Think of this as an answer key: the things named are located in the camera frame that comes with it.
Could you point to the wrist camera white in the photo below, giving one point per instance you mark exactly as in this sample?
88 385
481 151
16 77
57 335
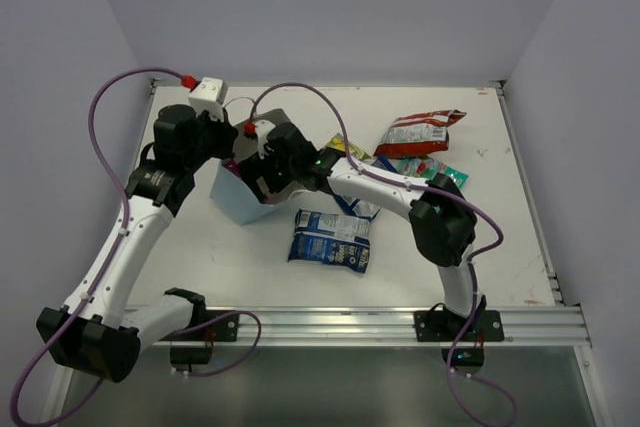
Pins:
259 130
209 97

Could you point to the green mint candy bag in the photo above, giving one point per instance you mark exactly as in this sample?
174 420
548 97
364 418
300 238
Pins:
427 167

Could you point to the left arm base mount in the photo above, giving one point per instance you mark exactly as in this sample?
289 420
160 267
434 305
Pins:
206 327

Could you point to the red snack mix bag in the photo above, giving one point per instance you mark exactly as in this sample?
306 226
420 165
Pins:
419 134

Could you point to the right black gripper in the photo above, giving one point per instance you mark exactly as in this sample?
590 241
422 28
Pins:
254 168

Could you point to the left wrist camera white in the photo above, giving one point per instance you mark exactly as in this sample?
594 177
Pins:
209 97

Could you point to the blue white snack bag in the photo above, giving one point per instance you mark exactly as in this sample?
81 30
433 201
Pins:
357 207

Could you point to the dark blue snack bar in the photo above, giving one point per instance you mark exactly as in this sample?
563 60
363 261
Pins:
331 239

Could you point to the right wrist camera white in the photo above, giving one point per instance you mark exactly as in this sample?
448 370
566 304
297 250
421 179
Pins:
259 130

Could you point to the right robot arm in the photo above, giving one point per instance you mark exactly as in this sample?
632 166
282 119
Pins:
442 224

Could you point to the magenta candy bag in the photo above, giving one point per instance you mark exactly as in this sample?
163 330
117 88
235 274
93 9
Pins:
232 166

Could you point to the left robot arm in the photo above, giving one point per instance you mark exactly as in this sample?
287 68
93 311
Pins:
92 332

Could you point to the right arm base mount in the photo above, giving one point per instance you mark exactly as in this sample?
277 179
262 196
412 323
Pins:
450 332

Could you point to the light blue paper bag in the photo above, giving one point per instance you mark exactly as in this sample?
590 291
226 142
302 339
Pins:
232 195

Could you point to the aluminium front rail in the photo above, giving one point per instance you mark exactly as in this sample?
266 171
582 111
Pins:
390 327

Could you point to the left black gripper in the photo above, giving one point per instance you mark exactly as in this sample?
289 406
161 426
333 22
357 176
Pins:
223 134

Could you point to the yellow green Fox's candy bag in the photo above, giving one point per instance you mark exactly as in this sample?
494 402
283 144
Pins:
337 142

